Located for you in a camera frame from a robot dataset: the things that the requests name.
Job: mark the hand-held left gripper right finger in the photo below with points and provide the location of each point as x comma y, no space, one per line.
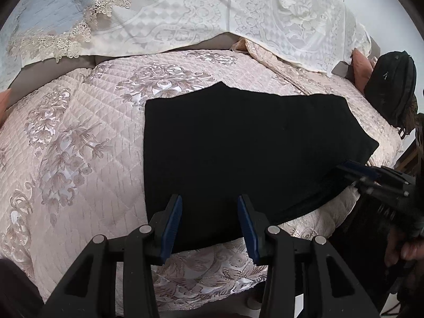
248,232

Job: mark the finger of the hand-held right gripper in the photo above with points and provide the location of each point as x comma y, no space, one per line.
362,169
372,188

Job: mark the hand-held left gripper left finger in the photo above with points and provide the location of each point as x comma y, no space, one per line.
170,232

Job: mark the black pants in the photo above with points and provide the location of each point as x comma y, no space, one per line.
248,145

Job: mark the person's right hand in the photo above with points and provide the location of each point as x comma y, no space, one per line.
409,250

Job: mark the wooden furniture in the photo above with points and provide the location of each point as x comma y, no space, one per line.
409,155

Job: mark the black bag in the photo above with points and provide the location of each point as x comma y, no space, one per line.
391,86

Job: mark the pink pillow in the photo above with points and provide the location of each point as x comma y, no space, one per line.
5,104
361,69

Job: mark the pink quilted floral bedspread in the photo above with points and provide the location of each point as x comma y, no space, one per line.
82,122

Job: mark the white lace cover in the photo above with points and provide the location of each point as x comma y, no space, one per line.
265,16

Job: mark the blue quilted lace-trimmed cloth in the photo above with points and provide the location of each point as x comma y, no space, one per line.
49,6

